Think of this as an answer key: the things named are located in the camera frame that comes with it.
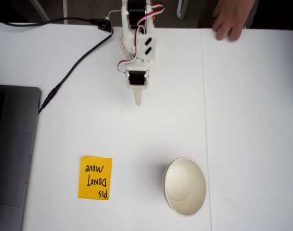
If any red white black servo cable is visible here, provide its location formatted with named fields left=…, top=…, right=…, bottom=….
left=136, top=2, right=165, bottom=31
left=116, top=26, right=147, bottom=74
left=104, top=10, right=124, bottom=21

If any yellow handwritten sticky note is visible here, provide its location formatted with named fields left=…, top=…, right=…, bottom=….
left=77, top=156, right=113, bottom=201

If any white metal leg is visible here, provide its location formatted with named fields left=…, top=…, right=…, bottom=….
left=176, top=0, right=188, bottom=20

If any person's hand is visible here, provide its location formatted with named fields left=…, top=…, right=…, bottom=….
left=212, top=0, right=259, bottom=43

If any brown paper cup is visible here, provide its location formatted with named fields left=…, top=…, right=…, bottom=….
left=162, top=157, right=207, bottom=218

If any black cable with barrel connector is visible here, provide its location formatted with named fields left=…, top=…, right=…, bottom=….
left=38, top=27, right=115, bottom=114

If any black controller board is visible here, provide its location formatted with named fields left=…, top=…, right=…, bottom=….
left=96, top=17, right=113, bottom=31

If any grey metal leg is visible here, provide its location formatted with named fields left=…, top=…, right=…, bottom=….
left=30, top=0, right=51, bottom=24
left=63, top=0, right=69, bottom=25

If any dark grey laptop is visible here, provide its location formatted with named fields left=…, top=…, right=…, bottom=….
left=0, top=84, right=42, bottom=231

